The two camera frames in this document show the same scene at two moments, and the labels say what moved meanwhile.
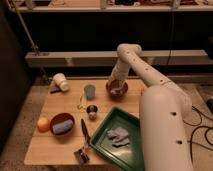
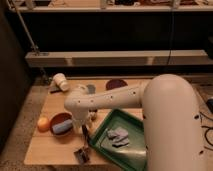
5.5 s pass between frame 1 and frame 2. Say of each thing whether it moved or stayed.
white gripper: moved
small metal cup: stayed
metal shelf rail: stayed
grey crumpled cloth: stayed
